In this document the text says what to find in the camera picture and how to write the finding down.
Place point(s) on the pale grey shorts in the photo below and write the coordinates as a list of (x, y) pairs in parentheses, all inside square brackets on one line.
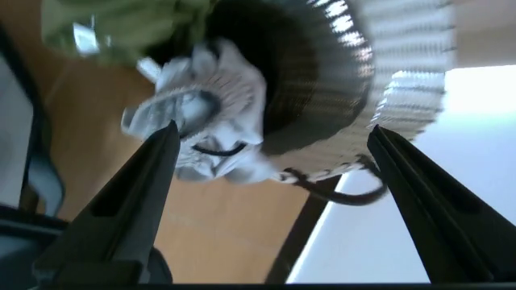
[(225, 80)]

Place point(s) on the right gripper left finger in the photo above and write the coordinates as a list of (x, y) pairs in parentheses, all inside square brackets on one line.
[(117, 217)]

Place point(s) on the white laundry basket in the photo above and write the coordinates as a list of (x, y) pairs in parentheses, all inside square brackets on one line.
[(403, 40)]

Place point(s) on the green garment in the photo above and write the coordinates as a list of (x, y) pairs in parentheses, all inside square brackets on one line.
[(121, 24)]

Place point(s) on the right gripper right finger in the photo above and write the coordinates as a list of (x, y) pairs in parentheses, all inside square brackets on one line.
[(451, 225)]

